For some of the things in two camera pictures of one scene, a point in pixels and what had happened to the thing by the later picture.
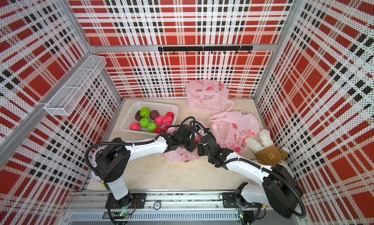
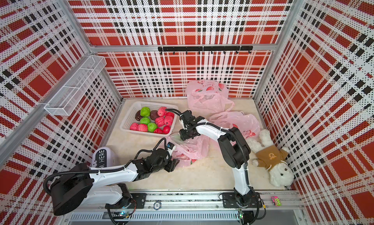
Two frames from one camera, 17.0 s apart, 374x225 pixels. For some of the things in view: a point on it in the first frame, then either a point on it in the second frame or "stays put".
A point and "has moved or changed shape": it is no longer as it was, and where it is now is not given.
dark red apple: x=137 y=116 stays put
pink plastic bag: x=181 y=154 has moved or changed shape
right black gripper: x=200 y=150 → x=182 y=136
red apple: x=170 y=113 stays put
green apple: x=151 y=126 stays put
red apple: x=158 y=131 stays put
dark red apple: x=154 y=114 stays put
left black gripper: x=192 y=146 → x=171 y=164
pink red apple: x=167 y=120 stays put
